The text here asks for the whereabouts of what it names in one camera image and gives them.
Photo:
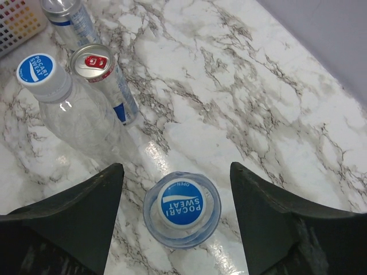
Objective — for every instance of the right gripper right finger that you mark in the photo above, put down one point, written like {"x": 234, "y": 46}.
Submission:
{"x": 283, "y": 233}

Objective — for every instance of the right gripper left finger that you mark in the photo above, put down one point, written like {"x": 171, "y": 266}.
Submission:
{"x": 67, "y": 233}

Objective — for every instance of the blue labelled plastic bottle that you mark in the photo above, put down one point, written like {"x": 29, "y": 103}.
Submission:
{"x": 189, "y": 238}

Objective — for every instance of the blue bottle cap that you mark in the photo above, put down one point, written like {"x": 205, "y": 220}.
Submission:
{"x": 44, "y": 77}
{"x": 181, "y": 203}

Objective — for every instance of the clear unlabelled plastic bottle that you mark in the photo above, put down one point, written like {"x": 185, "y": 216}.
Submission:
{"x": 86, "y": 121}

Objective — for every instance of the upright energy drink can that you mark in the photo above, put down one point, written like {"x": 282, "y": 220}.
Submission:
{"x": 97, "y": 64}

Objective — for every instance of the upside-down energy drink can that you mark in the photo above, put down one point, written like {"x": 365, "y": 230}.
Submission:
{"x": 72, "y": 22}

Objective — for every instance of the white fruit basket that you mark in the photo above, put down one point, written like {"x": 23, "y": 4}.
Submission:
{"x": 20, "y": 21}

